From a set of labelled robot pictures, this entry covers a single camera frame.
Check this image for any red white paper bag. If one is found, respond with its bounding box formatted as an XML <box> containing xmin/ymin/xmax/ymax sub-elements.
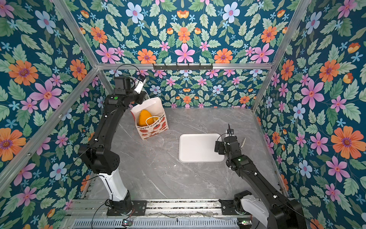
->
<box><xmin>131</xmin><ymin>97</ymin><xmax>169</xmax><ymax>140</ymax></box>

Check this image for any black wall hook rail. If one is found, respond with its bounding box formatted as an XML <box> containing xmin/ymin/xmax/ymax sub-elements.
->
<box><xmin>153</xmin><ymin>64</ymin><xmax>214</xmax><ymax>71</ymax></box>

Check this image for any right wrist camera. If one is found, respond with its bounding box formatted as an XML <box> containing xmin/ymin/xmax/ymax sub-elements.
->
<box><xmin>226</xmin><ymin>128</ymin><xmax>234</xmax><ymax>136</ymax></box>

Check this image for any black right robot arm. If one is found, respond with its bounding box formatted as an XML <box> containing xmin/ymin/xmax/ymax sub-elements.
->
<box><xmin>214</xmin><ymin>135</ymin><xmax>307</xmax><ymax>229</ymax></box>

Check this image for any white slotted cable duct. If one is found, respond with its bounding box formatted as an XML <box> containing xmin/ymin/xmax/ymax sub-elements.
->
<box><xmin>71</xmin><ymin>218</ymin><xmax>239</xmax><ymax>229</ymax></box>

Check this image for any round yellow fake bun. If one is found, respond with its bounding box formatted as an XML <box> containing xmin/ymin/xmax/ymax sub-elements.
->
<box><xmin>138</xmin><ymin>110</ymin><xmax>155</xmax><ymax>127</ymax></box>

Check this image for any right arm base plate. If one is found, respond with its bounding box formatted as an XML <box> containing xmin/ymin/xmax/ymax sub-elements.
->
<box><xmin>218</xmin><ymin>199</ymin><xmax>245</xmax><ymax>215</ymax></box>

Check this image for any white rectangular tray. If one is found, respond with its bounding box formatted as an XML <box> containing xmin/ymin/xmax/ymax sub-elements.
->
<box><xmin>178</xmin><ymin>134</ymin><xmax>225</xmax><ymax>163</ymax></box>

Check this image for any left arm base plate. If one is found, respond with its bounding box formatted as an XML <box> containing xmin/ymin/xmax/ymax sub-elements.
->
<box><xmin>106</xmin><ymin>200</ymin><xmax>147</xmax><ymax>216</ymax></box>

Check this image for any aluminium front rail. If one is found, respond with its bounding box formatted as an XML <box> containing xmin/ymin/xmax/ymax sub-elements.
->
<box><xmin>67</xmin><ymin>198</ymin><xmax>301</xmax><ymax>218</ymax></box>

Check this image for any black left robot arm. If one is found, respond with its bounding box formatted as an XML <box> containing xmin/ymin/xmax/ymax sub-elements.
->
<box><xmin>78</xmin><ymin>89</ymin><xmax>146</xmax><ymax>216</ymax></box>

